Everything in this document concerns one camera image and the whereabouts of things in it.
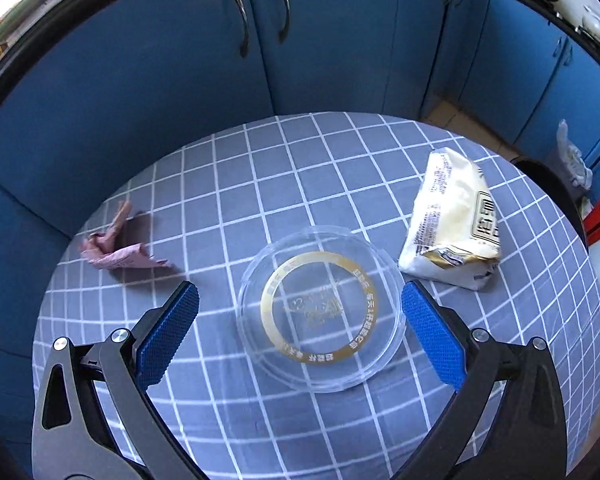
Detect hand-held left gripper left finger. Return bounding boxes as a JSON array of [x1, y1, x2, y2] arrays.
[[31, 280, 203, 480]]

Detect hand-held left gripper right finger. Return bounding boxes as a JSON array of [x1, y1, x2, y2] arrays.
[[392, 280, 570, 480]]

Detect clear plastic lid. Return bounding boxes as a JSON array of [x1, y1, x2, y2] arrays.
[[236, 225, 406, 393]]

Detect crumpled pink wrapper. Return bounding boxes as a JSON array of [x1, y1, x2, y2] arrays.
[[78, 200, 183, 273]]

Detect white and yellow bread bag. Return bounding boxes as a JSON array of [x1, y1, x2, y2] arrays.
[[397, 147, 503, 291]]

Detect clear plastic bin liner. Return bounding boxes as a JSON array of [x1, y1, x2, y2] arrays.
[[556, 119, 593, 191]]

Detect blue kitchen cabinets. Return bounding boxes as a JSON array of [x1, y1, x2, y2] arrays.
[[0, 0, 600, 461]]

